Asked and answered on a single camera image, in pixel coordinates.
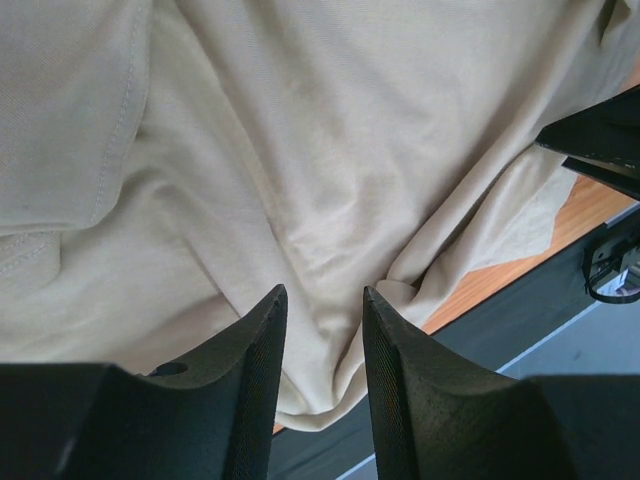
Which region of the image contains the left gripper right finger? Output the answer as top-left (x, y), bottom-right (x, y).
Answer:
top-left (362, 287), bottom-right (639, 479)

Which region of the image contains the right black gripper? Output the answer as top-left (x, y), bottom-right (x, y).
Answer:
top-left (535, 86), bottom-right (639, 200)

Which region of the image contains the beige t shirt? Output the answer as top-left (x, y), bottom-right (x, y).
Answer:
top-left (1, 1), bottom-right (639, 432)

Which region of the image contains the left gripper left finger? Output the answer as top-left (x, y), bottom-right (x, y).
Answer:
top-left (1, 286), bottom-right (288, 479)

